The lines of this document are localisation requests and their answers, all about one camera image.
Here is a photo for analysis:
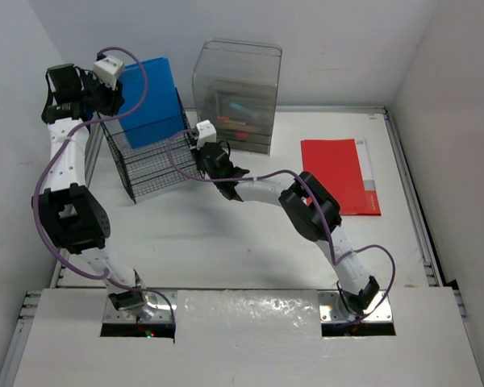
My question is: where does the pink black highlighter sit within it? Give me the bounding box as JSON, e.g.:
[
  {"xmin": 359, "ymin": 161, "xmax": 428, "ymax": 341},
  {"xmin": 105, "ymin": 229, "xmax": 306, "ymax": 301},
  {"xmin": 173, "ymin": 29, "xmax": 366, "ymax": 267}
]
[{"xmin": 218, "ymin": 130, "xmax": 250, "ymax": 141}]

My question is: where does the orange black highlighter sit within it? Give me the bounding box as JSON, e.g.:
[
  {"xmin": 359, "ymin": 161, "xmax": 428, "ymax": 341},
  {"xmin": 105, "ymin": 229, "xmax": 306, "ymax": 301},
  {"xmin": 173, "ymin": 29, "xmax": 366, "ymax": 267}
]
[{"xmin": 219, "ymin": 116, "xmax": 248, "ymax": 126}]

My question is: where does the blue glue stick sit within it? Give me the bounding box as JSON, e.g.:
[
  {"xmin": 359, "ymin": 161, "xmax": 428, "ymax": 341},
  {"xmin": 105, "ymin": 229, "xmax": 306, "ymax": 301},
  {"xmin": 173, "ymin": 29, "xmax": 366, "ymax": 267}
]
[{"xmin": 229, "ymin": 102, "xmax": 259, "ymax": 119}]

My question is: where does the black wire mesh shelf rack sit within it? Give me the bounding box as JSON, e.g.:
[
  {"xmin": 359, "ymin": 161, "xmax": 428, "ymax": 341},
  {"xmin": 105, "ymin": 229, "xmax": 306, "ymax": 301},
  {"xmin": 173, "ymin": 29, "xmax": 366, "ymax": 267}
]
[{"xmin": 100, "ymin": 100, "xmax": 201, "ymax": 203}]

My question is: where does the blue folder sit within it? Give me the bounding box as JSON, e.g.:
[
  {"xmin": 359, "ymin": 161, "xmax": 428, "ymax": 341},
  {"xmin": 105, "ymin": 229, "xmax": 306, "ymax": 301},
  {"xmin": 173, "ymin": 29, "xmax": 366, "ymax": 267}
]
[{"xmin": 119, "ymin": 57, "xmax": 185, "ymax": 149}]

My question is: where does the clear plastic drawer organizer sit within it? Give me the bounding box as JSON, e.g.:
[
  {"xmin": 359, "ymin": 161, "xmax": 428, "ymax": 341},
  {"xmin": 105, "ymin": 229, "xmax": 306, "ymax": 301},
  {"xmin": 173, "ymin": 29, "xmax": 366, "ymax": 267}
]
[{"xmin": 192, "ymin": 39, "xmax": 282, "ymax": 155}]

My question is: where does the red folder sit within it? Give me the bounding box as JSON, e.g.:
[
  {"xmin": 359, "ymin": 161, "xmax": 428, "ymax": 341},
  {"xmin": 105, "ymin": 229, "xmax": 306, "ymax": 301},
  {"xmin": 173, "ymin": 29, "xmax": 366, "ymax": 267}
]
[{"xmin": 301, "ymin": 139, "xmax": 382, "ymax": 216}]

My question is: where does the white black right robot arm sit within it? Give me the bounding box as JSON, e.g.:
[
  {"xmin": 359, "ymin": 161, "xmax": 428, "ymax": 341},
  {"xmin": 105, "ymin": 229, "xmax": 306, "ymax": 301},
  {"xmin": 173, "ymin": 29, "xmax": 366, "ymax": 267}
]
[{"xmin": 192, "ymin": 141, "xmax": 379, "ymax": 318}]

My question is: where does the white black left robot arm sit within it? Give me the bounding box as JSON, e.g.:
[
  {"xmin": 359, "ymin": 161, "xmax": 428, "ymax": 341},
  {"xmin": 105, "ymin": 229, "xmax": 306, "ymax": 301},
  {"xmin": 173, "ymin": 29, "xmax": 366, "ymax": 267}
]
[{"xmin": 32, "ymin": 64, "xmax": 148, "ymax": 316}]

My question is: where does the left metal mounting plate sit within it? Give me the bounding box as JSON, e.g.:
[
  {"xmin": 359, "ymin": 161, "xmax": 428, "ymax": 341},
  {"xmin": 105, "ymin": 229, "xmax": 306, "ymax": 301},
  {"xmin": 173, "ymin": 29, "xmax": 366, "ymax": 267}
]
[{"xmin": 102, "ymin": 289, "xmax": 177, "ymax": 324}]

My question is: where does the metal mounting plate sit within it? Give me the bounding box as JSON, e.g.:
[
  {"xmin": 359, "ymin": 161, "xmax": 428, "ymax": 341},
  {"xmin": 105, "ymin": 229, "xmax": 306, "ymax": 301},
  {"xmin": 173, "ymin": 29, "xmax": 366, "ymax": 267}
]
[
  {"xmin": 102, "ymin": 289, "xmax": 177, "ymax": 324},
  {"xmin": 318, "ymin": 290, "xmax": 394, "ymax": 324}
]

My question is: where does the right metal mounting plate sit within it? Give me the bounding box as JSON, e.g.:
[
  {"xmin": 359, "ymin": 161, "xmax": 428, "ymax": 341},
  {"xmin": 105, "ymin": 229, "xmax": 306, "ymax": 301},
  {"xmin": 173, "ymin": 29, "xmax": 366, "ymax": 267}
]
[{"xmin": 318, "ymin": 290, "xmax": 394, "ymax": 324}]

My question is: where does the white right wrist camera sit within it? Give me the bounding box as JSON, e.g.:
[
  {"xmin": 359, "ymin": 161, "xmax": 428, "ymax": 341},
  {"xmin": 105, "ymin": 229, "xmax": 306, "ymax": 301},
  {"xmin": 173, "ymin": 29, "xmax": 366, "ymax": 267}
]
[{"xmin": 195, "ymin": 120, "xmax": 217, "ymax": 149}]

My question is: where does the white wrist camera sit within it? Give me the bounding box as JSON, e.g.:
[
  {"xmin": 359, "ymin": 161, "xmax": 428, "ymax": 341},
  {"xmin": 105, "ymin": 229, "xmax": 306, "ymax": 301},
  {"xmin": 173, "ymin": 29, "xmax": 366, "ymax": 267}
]
[
  {"xmin": 195, "ymin": 120, "xmax": 217, "ymax": 149},
  {"xmin": 93, "ymin": 55, "xmax": 125, "ymax": 90}
]

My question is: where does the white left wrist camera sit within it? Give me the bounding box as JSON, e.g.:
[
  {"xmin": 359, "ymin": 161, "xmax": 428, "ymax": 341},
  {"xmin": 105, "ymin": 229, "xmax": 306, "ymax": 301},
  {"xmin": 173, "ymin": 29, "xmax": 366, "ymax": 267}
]
[{"xmin": 93, "ymin": 55, "xmax": 125, "ymax": 90}]

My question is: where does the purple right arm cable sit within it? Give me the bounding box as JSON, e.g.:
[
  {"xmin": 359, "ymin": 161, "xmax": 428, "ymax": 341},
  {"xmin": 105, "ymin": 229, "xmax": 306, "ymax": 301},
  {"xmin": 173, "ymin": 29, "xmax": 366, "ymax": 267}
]
[{"xmin": 165, "ymin": 128, "xmax": 397, "ymax": 323}]

